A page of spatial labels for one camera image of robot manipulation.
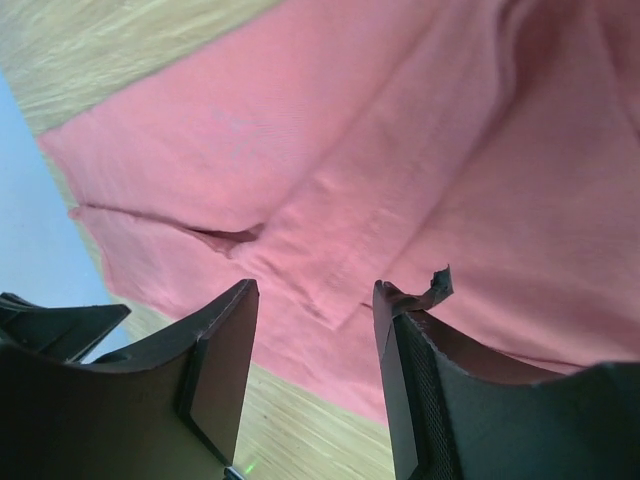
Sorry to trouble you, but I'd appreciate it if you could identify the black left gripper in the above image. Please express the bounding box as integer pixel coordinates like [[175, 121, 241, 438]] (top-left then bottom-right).
[[1, 292, 131, 362]]

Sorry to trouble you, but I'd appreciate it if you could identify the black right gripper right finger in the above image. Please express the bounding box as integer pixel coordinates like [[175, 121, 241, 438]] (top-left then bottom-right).
[[373, 269, 639, 480]]

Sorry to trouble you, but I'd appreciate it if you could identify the salmon pink t shirt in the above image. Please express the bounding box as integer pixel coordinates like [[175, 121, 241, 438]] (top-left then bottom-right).
[[39, 1, 639, 422]]

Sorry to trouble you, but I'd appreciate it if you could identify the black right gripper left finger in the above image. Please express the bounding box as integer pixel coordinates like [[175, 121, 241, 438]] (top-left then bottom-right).
[[1, 280, 259, 479]]

